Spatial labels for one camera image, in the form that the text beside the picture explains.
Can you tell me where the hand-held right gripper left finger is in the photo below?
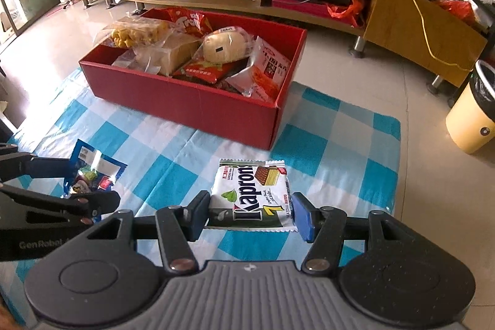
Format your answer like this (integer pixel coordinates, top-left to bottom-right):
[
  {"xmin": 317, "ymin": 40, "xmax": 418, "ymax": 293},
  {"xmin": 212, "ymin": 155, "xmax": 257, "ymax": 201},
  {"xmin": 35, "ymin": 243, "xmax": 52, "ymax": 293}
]
[{"xmin": 87, "ymin": 191, "xmax": 211, "ymax": 273}]

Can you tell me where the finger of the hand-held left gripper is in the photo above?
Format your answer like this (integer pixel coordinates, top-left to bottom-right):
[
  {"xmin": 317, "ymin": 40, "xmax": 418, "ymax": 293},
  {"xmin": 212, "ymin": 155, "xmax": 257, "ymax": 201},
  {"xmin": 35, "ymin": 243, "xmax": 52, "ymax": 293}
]
[
  {"xmin": 0, "ymin": 145, "xmax": 74, "ymax": 182},
  {"xmin": 0, "ymin": 184, "xmax": 121, "ymax": 228}
]

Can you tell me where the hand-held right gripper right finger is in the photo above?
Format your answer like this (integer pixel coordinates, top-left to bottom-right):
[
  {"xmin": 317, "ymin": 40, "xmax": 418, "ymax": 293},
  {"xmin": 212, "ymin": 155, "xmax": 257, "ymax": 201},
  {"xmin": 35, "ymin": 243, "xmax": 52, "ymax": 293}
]
[{"xmin": 292, "ymin": 193, "xmax": 411, "ymax": 273}]

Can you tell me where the blue snack packet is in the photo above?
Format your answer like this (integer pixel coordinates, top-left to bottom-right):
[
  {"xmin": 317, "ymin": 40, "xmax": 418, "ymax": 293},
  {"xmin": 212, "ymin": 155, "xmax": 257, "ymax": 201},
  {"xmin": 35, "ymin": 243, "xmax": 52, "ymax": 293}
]
[{"xmin": 62, "ymin": 139, "xmax": 128, "ymax": 199}]

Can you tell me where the white wafer packet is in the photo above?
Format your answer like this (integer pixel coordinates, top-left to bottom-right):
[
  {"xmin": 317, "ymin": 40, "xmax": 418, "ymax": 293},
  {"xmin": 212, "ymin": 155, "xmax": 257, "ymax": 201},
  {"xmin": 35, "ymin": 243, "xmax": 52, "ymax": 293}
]
[{"xmin": 207, "ymin": 159, "xmax": 296, "ymax": 234}]

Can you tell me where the red cardboard box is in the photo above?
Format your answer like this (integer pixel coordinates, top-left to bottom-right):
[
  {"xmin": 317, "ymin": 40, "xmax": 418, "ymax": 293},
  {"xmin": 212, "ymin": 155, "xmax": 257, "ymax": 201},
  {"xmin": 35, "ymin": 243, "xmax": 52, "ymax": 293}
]
[{"xmin": 78, "ymin": 8, "xmax": 308, "ymax": 151}]

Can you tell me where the red packet crown print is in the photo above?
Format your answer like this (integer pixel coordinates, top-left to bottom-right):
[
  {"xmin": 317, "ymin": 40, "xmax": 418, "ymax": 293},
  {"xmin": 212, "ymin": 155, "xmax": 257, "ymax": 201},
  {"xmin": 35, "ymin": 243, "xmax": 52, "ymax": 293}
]
[{"xmin": 172, "ymin": 57, "xmax": 236, "ymax": 85}]

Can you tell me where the yellow waffle packet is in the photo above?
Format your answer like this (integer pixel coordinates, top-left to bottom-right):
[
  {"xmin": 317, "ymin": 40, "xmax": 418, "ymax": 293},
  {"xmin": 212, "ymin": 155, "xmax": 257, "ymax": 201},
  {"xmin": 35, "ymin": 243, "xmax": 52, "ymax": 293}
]
[{"xmin": 95, "ymin": 16, "xmax": 174, "ymax": 49}]

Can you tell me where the clear bread packet beige label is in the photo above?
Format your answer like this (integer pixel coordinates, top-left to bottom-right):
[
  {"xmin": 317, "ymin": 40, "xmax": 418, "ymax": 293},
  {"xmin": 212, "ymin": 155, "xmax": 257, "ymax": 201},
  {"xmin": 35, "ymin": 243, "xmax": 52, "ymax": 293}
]
[{"xmin": 112, "ymin": 32, "xmax": 202, "ymax": 77}]

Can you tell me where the white packet red logo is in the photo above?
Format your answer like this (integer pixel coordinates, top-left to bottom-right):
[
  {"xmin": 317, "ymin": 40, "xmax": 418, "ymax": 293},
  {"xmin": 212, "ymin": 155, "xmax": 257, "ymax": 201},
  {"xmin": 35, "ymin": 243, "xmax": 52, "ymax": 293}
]
[{"xmin": 225, "ymin": 36, "xmax": 291, "ymax": 103}]

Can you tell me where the round bun packet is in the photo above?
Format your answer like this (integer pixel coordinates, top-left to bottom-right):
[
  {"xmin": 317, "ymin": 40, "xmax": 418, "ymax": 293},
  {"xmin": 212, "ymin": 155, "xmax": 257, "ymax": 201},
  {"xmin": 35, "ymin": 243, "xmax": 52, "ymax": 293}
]
[{"xmin": 193, "ymin": 25, "xmax": 258, "ymax": 64}]

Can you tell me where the red yellow snack packet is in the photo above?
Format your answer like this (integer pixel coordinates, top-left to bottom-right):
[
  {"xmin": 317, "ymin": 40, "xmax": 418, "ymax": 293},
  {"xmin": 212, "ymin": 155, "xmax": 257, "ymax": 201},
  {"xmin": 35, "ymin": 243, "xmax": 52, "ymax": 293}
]
[{"xmin": 164, "ymin": 6, "xmax": 211, "ymax": 39}]

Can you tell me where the blue white checkered tablecloth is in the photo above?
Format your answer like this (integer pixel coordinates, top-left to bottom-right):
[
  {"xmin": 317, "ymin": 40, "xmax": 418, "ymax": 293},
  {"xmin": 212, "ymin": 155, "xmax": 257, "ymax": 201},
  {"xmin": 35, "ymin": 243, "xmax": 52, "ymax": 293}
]
[{"xmin": 0, "ymin": 69, "xmax": 403, "ymax": 300}]

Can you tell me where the clear wrapped dark snack packet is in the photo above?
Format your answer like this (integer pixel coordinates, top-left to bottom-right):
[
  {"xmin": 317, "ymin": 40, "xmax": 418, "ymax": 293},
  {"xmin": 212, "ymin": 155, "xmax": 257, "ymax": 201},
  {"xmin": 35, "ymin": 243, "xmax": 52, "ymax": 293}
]
[{"xmin": 214, "ymin": 77, "xmax": 248, "ymax": 96}]

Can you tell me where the yellow trash bin black liner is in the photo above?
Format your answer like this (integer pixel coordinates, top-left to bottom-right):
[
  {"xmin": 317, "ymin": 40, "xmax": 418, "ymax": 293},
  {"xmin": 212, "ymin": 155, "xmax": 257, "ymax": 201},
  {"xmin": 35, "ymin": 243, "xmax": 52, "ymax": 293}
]
[{"xmin": 445, "ymin": 59, "xmax": 495, "ymax": 155}]

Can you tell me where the wooden tv cabinet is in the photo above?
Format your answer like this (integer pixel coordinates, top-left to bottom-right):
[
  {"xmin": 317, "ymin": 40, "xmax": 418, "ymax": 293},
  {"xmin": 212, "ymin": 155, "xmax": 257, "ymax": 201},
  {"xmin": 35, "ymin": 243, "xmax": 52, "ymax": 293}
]
[{"xmin": 66, "ymin": 0, "xmax": 489, "ymax": 95}]

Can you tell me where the red plastic bag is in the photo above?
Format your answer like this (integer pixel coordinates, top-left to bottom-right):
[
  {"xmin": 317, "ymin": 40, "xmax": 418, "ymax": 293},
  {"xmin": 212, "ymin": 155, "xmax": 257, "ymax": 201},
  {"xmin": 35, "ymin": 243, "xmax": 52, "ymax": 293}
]
[{"xmin": 437, "ymin": 0, "xmax": 477, "ymax": 25}]

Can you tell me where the yellow cable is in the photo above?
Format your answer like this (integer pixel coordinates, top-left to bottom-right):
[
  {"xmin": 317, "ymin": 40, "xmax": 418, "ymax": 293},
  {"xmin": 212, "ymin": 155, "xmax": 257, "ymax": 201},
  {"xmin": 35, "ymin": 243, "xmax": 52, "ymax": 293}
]
[{"xmin": 361, "ymin": 0, "xmax": 474, "ymax": 72}]

